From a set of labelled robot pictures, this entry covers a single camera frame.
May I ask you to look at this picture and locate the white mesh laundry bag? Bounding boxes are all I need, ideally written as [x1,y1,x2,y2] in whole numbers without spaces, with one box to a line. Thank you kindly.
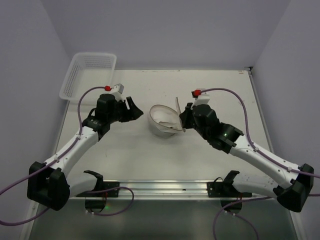
[147,97,186,138]

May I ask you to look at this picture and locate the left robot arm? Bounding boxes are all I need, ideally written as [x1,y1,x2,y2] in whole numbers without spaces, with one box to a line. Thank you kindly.
[27,93,144,211]

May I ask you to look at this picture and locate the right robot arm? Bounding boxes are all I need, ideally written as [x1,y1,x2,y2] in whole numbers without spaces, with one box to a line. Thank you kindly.
[179,102,314,213]

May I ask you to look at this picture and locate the white bra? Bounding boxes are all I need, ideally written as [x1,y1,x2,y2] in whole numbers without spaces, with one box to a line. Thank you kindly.
[151,110,178,128]

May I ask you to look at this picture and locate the white plastic basket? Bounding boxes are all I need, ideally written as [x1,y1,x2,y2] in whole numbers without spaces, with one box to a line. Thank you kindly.
[59,52,117,103]

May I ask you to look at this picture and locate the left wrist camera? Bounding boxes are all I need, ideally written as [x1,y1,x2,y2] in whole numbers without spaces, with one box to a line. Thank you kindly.
[109,83,124,102]

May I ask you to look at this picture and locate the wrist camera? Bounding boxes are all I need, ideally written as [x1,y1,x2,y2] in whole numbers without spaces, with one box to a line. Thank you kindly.
[109,83,124,102]
[191,89,211,109]

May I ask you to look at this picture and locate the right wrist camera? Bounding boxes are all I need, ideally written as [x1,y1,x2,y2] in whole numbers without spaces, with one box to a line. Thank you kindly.
[191,89,211,109]

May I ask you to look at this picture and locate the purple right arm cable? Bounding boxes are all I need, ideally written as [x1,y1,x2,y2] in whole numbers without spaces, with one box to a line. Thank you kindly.
[199,87,320,240]

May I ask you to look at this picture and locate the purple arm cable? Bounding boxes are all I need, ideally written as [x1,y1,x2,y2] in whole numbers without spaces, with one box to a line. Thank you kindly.
[199,87,320,240]
[0,85,136,226]

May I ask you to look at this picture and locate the aluminium front rail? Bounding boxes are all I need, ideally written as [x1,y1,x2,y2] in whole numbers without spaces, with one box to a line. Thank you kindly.
[72,179,273,198]

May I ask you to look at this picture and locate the aluminium rail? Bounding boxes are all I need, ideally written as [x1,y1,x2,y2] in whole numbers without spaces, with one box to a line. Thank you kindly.
[245,66,274,153]
[72,179,273,198]

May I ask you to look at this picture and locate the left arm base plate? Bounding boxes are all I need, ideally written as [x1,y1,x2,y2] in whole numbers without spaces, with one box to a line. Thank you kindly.
[83,181,120,198]

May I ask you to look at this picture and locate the aluminium right side rail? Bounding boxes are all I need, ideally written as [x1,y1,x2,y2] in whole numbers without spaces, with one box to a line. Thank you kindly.
[245,66,274,153]

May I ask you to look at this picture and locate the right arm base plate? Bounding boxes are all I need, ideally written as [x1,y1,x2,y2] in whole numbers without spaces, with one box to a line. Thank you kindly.
[206,181,253,198]

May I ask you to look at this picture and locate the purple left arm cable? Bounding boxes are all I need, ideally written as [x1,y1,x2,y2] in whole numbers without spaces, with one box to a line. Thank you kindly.
[0,85,136,226]

